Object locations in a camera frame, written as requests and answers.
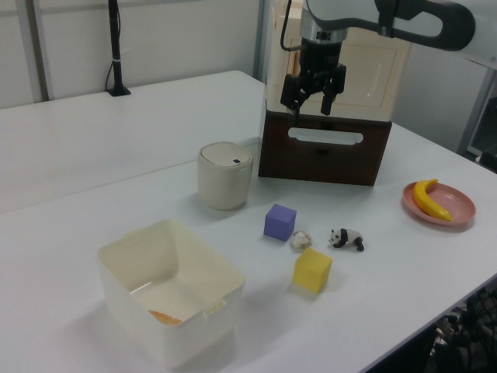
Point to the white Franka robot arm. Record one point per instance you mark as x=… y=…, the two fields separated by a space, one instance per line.
x=427 y=23

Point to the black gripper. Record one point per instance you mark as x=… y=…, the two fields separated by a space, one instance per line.
x=321 y=54

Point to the yellow banana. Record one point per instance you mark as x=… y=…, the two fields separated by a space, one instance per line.
x=423 y=202

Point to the cream trash can lid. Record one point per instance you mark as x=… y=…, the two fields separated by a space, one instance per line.
x=221 y=153

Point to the cream open plastic container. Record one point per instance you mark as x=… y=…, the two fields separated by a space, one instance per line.
x=128 y=334

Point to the dark brown drawer box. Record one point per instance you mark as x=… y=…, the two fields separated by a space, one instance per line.
x=330 y=167

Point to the black camera stand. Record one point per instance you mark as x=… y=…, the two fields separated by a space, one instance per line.
x=115 y=46

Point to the crumpled white paper ball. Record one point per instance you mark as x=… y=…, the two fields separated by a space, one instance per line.
x=301 y=239

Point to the panda toy figure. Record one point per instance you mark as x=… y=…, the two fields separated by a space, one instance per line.
x=349 y=236

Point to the yellow cube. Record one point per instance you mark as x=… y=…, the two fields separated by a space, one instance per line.
x=310 y=272

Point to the pink plate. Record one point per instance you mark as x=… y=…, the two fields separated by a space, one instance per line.
x=458 y=206

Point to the cream trash can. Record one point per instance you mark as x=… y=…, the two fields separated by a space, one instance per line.
x=223 y=186

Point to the orange bread piece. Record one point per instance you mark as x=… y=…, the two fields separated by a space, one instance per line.
x=167 y=318

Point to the purple cube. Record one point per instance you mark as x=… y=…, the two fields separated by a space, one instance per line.
x=277 y=223

